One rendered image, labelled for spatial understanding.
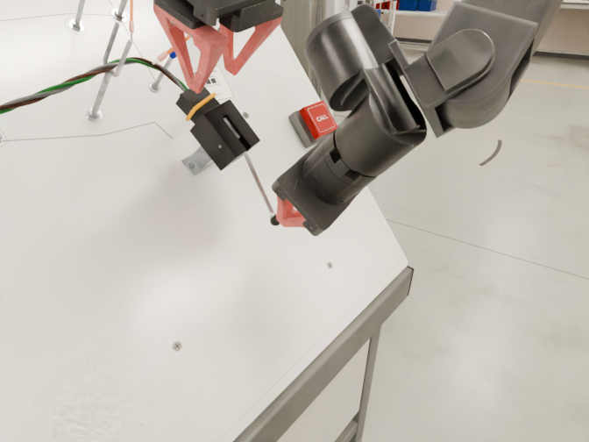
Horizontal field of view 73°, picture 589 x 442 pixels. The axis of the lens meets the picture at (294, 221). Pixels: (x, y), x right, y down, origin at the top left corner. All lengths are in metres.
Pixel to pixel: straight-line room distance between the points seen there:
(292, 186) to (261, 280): 0.18
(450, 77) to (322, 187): 0.14
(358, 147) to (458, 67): 0.09
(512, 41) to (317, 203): 0.19
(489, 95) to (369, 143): 0.09
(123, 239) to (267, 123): 0.27
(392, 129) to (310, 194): 0.11
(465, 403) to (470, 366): 0.17
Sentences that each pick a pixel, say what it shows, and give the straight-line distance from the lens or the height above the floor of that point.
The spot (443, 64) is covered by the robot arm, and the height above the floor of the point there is 1.24.
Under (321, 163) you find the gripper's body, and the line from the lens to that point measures 0.35.
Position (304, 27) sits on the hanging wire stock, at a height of 1.13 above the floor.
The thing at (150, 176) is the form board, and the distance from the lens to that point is 0.48.
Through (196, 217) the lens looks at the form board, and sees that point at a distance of 0.48.
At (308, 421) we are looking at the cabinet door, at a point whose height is 0.65.
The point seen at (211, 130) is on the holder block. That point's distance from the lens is 0.43.
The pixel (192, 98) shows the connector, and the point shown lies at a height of 1.18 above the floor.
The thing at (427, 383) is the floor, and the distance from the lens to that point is 1.65.
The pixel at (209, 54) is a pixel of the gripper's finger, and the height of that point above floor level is 1.24.
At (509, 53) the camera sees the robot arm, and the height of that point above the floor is 1.25.
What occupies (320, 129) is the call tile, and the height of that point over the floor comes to 1.09.
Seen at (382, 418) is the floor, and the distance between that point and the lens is 1.54.
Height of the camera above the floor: 1.30
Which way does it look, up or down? 33 degrees down
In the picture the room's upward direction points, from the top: straight up
